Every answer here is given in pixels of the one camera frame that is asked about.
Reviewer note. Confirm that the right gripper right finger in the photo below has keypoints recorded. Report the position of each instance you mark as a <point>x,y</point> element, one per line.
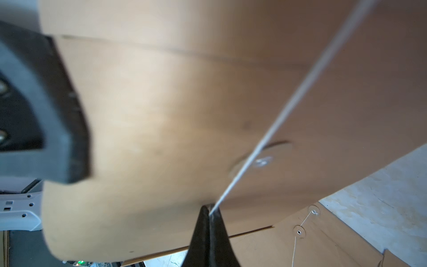
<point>221,253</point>

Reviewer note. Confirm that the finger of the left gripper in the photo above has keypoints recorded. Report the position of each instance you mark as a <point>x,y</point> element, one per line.
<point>44,134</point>

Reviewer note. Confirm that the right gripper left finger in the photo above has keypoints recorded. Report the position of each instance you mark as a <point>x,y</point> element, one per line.
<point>199,248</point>

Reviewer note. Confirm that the brown file bag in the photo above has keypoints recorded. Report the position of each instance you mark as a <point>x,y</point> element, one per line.
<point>391,260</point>
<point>311,237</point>
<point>178,93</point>

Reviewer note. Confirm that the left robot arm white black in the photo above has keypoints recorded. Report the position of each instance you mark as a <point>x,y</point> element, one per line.
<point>21,210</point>

